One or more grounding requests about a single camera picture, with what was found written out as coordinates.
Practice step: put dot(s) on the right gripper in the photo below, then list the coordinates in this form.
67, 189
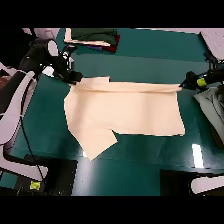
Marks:
191, 80

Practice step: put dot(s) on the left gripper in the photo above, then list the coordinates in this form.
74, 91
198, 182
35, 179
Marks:
73, 76

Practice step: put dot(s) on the cream T-shirt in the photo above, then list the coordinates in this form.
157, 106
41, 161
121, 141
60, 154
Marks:
126, 110

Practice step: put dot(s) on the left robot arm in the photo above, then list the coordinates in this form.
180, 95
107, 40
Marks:
35, 56

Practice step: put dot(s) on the grey garment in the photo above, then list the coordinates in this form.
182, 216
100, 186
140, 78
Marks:
213, 106

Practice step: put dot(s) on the dark blue garment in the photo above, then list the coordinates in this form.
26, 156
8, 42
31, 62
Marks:
94, 48

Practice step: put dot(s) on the cream garment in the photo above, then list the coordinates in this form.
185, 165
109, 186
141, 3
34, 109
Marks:
85, 42

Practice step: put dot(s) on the white garment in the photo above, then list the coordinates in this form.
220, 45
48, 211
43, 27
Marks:
215, 41

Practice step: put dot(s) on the dark green garment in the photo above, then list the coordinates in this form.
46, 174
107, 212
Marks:
95, 34

